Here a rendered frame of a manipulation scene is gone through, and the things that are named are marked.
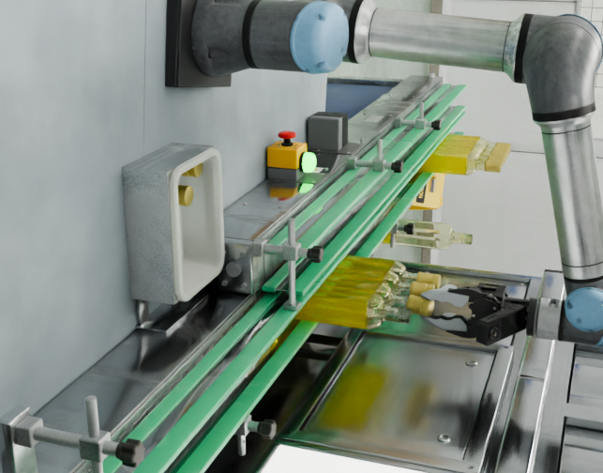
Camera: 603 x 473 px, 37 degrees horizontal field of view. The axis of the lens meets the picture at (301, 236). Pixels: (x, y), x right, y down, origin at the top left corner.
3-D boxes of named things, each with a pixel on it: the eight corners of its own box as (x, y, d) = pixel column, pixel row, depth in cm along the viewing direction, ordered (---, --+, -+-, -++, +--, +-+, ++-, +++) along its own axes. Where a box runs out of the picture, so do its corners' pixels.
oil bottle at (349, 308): (273, 317, 173) (381, 332, 167) (273, 290, 172) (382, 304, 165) (283, 306, 178) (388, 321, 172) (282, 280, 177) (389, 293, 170)
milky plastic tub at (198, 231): (133, 300, 146) (181, 307, 143) (123, 166, 138) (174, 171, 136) (181, 263, 161) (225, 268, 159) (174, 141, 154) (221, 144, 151)
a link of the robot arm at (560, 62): (588, 24, 130) (629, 334, 142) (594, 16, 139) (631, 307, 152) (507, 39, 135) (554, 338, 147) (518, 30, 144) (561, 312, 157)
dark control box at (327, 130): (306, 148, 222) (339, 151, 219) (306, 116, 219) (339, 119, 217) (316, 141, 229) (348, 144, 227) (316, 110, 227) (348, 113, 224)
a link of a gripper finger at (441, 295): (426, 286, 175) (472, 299, 173) (419, 297, 170) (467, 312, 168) (429, 272, 174) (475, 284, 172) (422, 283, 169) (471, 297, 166)
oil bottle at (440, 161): (403, 170, 271) (498, 178, 262) (404, 152, 269) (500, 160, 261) (408, 165, 276) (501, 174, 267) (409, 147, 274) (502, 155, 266)
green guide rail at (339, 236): (262, 291, 164) (303, 297, 162) (261, 286, 164) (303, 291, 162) (443, 107, 320) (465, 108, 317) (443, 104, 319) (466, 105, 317)
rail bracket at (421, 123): (391, 128, 252) (439, 131, 247) (392, 101, 249) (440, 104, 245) (395, 125, 255) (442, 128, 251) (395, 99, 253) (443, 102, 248)
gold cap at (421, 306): (405, 315, 172) (427, 320, 169) (406, 297, 170) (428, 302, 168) (413, 309, 174) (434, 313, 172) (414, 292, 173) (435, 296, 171)
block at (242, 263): (216, 292, 162) (251, 297, 160) (214, 242, 159) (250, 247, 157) (224, 284, 165) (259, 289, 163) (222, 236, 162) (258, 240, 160)
